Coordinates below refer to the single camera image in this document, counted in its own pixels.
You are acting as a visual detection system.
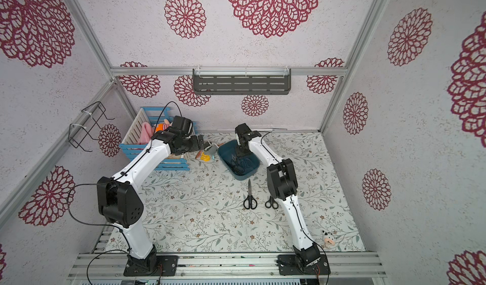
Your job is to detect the black wire wall rack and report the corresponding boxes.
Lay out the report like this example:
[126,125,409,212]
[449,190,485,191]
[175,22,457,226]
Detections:
[67,101,114,153]

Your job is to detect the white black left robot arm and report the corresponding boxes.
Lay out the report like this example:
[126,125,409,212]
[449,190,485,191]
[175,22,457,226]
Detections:
[97,116,204,260]

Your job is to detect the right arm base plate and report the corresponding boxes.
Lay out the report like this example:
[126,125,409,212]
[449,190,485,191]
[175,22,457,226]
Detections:
[276,245,331,276]

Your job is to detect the blue white slatted toy crate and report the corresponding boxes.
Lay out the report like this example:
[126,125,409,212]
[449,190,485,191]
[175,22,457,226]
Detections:
[119,106,198,172]

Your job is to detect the teal plastic storage box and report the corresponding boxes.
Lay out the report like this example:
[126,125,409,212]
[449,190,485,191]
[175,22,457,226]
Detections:
[218,139,260,181]

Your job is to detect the pink fluffy plush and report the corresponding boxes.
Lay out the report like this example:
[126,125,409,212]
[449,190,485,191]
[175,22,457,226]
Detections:
[138,122,153,144]

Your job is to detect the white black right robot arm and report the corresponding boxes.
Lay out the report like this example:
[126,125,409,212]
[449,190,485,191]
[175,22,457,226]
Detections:
[235,124,321,269]

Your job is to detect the rear pink pig plush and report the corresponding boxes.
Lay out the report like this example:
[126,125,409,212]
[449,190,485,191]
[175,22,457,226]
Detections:
[154,119,172,132]

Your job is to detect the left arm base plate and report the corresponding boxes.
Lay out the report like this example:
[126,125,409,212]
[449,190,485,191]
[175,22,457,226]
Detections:
[124,246,179,277]

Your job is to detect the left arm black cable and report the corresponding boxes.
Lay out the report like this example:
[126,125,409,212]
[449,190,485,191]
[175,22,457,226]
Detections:
[66,183,132,248]

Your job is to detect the small black scissors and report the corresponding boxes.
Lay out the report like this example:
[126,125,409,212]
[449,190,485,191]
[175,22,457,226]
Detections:
[265,196,279,210]

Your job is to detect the grey wall shelf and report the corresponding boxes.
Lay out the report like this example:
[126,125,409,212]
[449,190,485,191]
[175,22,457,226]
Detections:
[192,69,292,96]

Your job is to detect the small cow figurine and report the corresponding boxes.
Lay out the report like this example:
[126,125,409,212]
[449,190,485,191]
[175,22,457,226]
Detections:
[322,231,335,248]

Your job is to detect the blue handled scissors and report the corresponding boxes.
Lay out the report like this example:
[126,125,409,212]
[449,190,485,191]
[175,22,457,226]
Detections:
[229,156,254,176]

